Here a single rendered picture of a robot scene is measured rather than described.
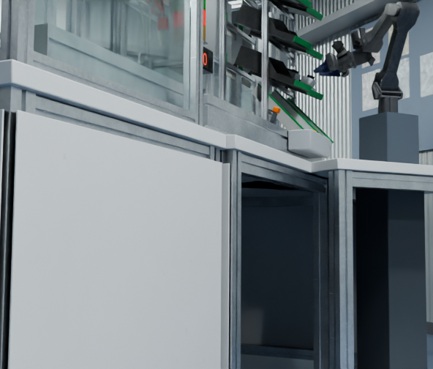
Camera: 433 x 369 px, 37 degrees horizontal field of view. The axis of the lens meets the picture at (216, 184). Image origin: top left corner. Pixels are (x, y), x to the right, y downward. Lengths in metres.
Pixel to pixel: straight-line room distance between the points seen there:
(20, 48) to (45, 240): 0.25
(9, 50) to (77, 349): 0.41
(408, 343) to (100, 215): 1.45
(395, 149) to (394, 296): 0.47
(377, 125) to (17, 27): 1.53
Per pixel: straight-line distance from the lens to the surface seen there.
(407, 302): 2.20
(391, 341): 2.17
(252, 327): 2.96
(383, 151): 2.19
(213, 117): 1.45
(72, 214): 0.91
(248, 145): 1.41
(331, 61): 2.44
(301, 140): 1.89
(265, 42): 2.42
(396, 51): 2.28
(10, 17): 0.92
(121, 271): 1.01
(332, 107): 5.69
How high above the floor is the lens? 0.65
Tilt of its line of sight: 5 degrees up
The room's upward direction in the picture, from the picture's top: straight up
